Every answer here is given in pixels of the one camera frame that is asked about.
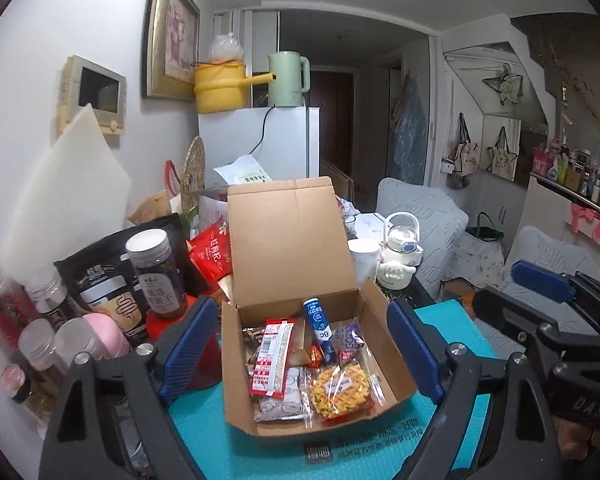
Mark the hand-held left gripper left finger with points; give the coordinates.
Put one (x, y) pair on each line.
(185, 355)

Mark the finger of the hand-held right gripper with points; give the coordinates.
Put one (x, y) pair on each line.
(500, 310)
(540, 277)

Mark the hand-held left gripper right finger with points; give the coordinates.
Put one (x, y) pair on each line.
(415, 355)

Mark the silver red blue snack packet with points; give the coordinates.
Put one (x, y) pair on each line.
(349, 342)

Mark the brown shiny candy packet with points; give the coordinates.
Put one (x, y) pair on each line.
(254, 342)

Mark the yellow noodle snack packet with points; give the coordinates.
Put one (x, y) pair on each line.
(337, 390)

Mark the red white long packet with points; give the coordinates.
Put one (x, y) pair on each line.
(272, 360)

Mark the small red snack packet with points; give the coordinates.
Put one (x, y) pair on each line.
(316, 355)

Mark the blue white slim can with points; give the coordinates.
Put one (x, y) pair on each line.
(317, 320)

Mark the grey white snack packet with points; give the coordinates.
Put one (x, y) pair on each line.
(285, 405)

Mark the cardboard box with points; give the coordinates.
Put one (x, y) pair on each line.
(285, 240)

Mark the person's right hand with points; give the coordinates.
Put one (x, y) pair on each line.
(580, 432)

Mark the grey quilted armchair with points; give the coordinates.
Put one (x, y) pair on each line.
(545, 242)
(430, 220)

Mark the red bottle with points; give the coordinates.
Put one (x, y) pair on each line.
(160, 327)

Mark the orange box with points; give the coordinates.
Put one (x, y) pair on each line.
(460, 290)

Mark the black marble side table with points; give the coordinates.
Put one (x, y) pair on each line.
(425, 290)

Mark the white cabinet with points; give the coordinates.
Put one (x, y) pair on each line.
(545, 210)

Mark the white box pink ribbon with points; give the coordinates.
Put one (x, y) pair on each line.
(592, 230)

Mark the pink bottle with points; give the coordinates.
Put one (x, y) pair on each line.
(107, 335)

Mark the tall white capped jar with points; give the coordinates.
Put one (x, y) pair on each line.
(155, 280)

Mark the teal bubble mat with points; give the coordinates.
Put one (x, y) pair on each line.
(220, 440)

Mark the red white printed bag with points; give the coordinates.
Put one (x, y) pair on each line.
(212, 255)

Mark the clear capped dark jar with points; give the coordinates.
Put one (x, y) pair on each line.
(55, 305)
(77, 340)

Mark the row of cosmetic bottles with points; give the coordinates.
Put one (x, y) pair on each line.
(590, 175)

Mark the pink gift bag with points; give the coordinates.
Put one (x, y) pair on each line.
(542, 162)

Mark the white flat box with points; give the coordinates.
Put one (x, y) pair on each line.
(372, 225)

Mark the canvas tote bag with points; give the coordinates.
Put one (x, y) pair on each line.
(462, 155)

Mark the clear capped brown jar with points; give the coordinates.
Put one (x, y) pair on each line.
(40, 345)

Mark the glass jar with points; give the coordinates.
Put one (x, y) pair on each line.
(349, 222)

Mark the brown paper bag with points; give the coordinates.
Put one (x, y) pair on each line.
(152, 207)

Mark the small pink lidded jar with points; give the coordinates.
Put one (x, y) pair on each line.
(16, 382)

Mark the clear capped red jar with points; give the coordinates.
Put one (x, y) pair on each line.
(10, 315)

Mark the round woven mat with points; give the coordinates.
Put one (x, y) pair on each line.
(194, 170)

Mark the white bag green print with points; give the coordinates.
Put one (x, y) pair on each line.
(242, 172)

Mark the flat cardboard sheets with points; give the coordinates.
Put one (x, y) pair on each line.
(337, 180)

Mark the plastic wrapped blue painting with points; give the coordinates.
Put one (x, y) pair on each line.
(410, 130)

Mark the white foam board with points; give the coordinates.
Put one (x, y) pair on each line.
(75, 185)

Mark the white refrigerator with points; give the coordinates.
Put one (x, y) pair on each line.
(285, 145)

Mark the white staircase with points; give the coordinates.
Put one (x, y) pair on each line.
(530, 40)

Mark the dark wooden door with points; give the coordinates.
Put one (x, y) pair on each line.
(330, 120)

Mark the yellow pot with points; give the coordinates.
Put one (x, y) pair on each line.
(217, 90)

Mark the green electric kettle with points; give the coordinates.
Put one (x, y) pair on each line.
(287, 80)

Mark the clear plastic bag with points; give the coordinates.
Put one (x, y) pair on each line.
(226, 49)

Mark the gold framed picture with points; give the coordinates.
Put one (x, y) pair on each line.
(175, 35)

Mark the star shaped wall decoration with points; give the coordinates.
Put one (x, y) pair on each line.
(507, 87)

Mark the beige wall intercom panel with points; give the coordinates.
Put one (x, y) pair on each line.
(95, 85)

